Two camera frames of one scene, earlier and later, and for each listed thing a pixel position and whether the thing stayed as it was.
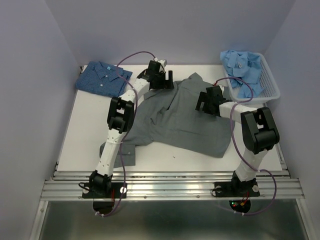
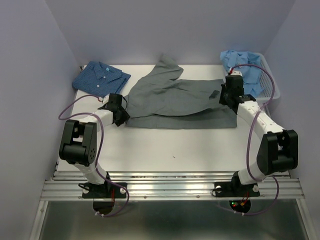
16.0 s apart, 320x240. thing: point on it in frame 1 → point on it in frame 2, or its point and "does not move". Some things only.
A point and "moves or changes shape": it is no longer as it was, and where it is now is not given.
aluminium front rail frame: [153, 186] does not move
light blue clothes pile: [246, 65] does not move
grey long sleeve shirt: [167, 118] moves or changes shape
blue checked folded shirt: [102, 78] does not move
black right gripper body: [206, 106] → [224, 95]
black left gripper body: [160, 83] → [123, 116]
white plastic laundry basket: [270, 89] does not move
